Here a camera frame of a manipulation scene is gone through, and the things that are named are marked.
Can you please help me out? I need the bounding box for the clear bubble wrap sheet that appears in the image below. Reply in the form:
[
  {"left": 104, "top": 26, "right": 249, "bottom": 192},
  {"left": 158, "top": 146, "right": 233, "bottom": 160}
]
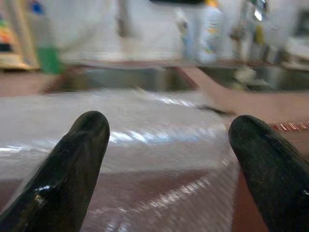
[{"left": 0, "top": 88, "right": 242, "bottom": 232}]

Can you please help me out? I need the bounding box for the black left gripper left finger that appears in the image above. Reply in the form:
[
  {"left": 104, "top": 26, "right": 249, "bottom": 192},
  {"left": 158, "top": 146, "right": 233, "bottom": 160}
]
[{"left": 0, "top": 110, "right": 111, "bottom": 232}]

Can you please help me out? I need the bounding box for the grey wall tap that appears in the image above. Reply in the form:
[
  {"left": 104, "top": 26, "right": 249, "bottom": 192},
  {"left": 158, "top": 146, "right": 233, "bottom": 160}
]
[{"left": 115, "top": 0, "right": 132, "bottom": 38}]

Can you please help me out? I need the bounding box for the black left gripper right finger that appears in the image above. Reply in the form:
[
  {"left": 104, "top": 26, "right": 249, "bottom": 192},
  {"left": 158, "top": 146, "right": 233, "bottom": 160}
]
[{"left": 228, "top": 115, "right": 309, "bottom": 232}]

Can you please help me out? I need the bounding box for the white plastic bottle yellow cap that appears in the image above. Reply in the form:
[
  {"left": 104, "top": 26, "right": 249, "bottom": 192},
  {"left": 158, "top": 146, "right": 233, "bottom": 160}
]
[{"left": 190, "top": 0, "right": 226, "bottom": 63}]

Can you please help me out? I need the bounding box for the green dish soap bottle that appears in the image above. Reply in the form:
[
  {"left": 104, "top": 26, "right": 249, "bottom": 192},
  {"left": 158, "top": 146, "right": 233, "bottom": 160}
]
[{"left": 30, "top": 0, "right": 63, "bottom": 74}]

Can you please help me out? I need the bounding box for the stainless steel sink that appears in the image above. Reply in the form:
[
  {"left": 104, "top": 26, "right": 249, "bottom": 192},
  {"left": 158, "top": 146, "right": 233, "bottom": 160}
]
[
  {"left": 197, "top": 65, "right": 309, "bottom": 92},
  {"left": 55, "top": 66, "right": 198, "bottom": 94}
]

